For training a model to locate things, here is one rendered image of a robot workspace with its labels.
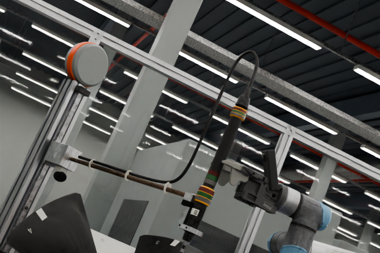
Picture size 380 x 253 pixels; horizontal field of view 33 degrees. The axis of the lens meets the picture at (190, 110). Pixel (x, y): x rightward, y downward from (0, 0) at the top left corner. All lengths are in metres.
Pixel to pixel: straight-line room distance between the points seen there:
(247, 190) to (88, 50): 0.82
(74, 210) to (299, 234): 0.62
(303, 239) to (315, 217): 0.07
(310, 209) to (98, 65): 0.93
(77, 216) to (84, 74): 0.66
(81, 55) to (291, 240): 0.96
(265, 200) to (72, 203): 0.53
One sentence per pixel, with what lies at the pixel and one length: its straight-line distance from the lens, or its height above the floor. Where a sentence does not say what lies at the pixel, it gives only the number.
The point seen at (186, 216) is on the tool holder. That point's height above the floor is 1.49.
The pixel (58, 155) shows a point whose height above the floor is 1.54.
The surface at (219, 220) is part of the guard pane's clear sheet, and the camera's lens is 2.54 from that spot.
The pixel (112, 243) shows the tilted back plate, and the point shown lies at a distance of 2.14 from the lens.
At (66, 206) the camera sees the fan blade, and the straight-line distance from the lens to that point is 1.81.
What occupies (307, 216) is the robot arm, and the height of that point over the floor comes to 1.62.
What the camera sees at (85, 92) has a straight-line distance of 2.28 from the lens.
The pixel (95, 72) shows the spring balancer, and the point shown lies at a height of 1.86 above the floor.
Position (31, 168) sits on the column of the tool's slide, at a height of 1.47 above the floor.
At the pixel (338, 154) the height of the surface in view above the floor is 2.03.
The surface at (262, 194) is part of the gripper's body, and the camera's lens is 1.79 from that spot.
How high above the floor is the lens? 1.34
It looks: 13 degrees up
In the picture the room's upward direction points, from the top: 23 degrees clockwise
